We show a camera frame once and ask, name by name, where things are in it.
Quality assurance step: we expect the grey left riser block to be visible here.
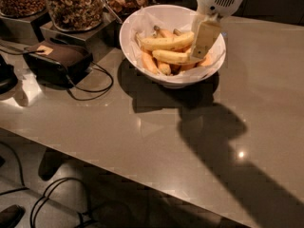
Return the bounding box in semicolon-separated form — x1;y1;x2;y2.
0;11;50;45

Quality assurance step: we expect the small lower banana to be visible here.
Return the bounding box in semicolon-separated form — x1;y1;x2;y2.
158;61;171;75

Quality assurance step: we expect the yellow banana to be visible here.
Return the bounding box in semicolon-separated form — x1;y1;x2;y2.
152;49;200;65
136;31;194;51

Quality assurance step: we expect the back banana with stem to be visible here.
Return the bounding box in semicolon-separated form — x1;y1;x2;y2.
154;26;174;38

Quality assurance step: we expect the black object at left edge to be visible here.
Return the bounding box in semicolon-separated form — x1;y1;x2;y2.
0;55;18;94

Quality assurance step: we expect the glass jar of almonds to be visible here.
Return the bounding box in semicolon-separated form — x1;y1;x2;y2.
0;0;46;18

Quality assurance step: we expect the dark object on floor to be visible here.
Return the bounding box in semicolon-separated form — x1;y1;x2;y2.
0;204;25;228

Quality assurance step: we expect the black floor cable loop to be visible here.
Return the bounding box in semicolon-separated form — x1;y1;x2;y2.
29;177;96;228

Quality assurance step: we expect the white ceramic bowl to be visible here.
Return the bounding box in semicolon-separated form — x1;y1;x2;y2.
119;4;227;90

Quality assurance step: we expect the left orange-tinted banana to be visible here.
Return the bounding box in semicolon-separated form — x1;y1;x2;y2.
141;47;159;75

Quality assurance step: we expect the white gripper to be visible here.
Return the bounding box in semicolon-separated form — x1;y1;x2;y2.
190;0;243;59

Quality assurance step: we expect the grey right riser block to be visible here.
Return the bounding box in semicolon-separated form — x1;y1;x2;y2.
41;12;118;61

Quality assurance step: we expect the grey riser block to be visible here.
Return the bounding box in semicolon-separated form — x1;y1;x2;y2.
0;11;50;45
41;12;118;61

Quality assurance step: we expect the black floor cable left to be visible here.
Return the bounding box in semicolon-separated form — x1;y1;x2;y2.
0;141;29;197

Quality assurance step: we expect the black device cable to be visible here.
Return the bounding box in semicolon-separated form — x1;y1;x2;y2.
65;61;115;102

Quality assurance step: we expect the glass jar of mixed nuts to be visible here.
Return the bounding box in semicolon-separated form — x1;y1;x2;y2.
46;0;104;32

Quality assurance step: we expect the black card reader device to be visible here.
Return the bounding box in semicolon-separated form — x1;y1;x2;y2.
23;40;93;88

